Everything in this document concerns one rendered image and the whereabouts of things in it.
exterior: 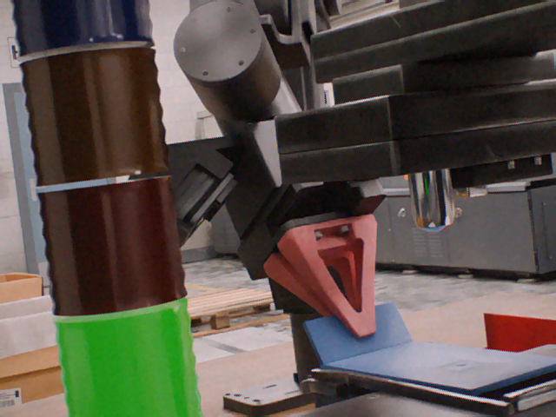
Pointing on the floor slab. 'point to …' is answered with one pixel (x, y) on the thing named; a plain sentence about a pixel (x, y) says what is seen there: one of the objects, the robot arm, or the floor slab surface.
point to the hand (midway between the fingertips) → (359, 326)
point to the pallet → (218, 308)
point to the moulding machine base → (458, 232)
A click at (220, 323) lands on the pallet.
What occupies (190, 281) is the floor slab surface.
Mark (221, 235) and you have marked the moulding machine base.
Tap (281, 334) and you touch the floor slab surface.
